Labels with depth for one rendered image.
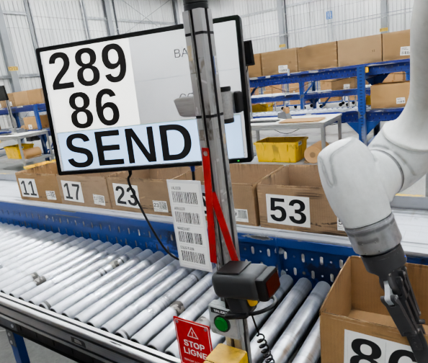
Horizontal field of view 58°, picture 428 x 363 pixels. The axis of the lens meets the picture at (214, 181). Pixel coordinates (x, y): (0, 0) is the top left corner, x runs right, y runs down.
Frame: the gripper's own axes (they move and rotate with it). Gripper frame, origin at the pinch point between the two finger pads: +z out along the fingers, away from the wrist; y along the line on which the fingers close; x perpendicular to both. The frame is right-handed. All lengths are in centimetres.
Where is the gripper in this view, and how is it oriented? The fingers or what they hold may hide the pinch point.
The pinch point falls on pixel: (419, 344)
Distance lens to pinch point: 89.0
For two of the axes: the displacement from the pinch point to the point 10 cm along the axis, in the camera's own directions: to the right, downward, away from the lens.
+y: -5.4, 2.8, -7.9
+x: 7.4, -2.9, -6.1
